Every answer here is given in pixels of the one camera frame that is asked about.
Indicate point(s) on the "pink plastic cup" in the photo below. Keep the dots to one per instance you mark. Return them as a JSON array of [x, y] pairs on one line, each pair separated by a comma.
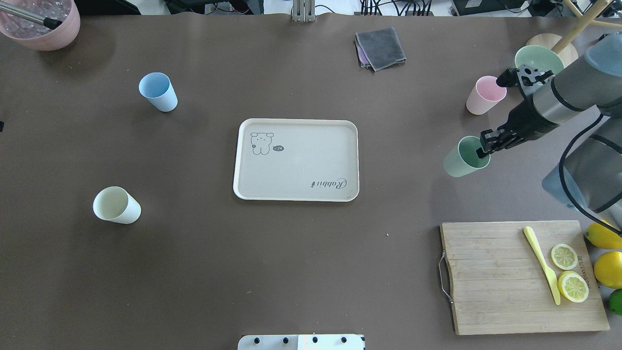
[[485, 95]]

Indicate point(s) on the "green plastic bowl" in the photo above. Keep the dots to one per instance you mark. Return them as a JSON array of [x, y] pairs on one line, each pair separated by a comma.
[[540, 58]]

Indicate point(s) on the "green plastic cup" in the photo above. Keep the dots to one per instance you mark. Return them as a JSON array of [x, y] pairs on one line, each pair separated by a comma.
[[464, 159]]

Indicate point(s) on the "lemon slice upper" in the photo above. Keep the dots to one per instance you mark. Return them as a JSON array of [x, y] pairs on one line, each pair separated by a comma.
[[564, 256]]

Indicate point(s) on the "pink bowl with ice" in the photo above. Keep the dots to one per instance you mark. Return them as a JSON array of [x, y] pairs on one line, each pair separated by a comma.
[[38, 37]]

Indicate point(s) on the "yellow plastic knife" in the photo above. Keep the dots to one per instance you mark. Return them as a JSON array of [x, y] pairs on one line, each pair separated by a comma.
[[550, 275]]

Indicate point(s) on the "metal muddler black tip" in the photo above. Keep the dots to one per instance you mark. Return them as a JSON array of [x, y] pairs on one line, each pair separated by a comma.
[[50, 23]]

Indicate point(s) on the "cream rabbit serving tray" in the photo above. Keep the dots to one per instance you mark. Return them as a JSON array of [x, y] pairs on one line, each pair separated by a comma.
[[280, 159]]

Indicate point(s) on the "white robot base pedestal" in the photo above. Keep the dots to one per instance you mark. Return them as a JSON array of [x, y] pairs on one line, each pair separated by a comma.
[[337, 341]]

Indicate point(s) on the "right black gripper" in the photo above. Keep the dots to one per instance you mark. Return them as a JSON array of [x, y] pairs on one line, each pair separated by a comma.
[[526, 120]]

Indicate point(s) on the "cream white plastic cup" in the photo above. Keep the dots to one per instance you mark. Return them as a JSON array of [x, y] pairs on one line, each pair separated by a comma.
[[114, 204]]

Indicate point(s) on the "wooden cup rack stand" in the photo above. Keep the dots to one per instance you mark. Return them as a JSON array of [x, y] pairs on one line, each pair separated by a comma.
[[557, 44]]

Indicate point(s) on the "lemon slice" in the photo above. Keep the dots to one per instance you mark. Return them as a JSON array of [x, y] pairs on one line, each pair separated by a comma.
[[573, 287], [564, 256]]

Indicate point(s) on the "purple folded cloth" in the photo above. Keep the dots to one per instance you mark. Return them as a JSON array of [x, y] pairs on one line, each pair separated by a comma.
[[364, 61]]

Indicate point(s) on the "lemon slice lower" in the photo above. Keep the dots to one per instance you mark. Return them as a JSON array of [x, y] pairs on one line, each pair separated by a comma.
[[573, 287]]

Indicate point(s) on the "blue plastic cup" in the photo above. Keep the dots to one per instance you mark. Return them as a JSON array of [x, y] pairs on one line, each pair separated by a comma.
[[157, 88]]

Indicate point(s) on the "green lime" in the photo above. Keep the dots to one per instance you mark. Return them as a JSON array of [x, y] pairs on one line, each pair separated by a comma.
[[615, 302]]

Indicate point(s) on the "whole yellow lemon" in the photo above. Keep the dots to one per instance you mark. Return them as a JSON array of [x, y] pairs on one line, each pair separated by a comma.
[[608, 269], [602, 237]]

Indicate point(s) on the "grey folded cloth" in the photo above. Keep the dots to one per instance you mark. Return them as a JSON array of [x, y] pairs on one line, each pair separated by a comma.
[[382, 47]]

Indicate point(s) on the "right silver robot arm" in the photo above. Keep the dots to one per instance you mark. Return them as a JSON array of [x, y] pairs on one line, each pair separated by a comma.
[[588, 174]]

